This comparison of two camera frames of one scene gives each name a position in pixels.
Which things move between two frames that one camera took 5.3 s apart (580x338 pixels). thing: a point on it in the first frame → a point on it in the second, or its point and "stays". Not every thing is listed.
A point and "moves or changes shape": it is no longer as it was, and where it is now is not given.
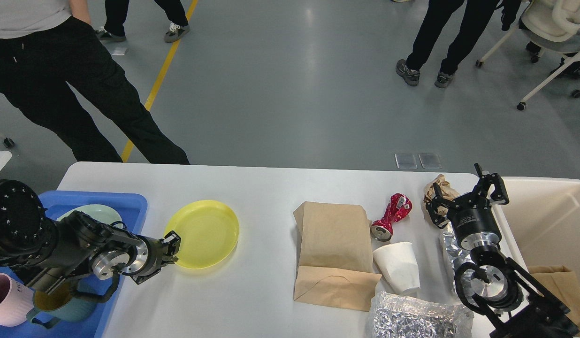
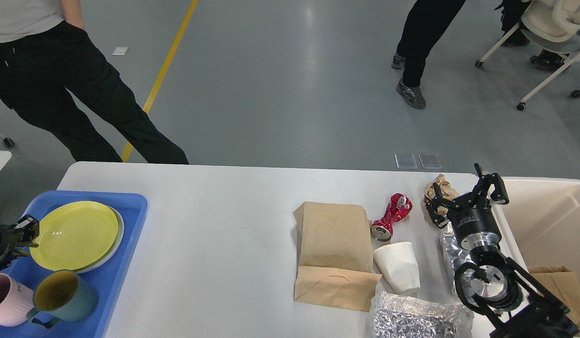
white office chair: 554,26 stays
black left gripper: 156,249 → 4,239
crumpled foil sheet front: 393,316 stays
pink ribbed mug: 10,301 stays
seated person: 573,65 → 510,17
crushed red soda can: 398,206 stays
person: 436,15 → 427,21
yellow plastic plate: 209,230 moves or changes shape
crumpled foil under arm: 455,253 stays
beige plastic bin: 546,223 stays
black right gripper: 474,222 stays
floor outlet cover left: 405,161 stays
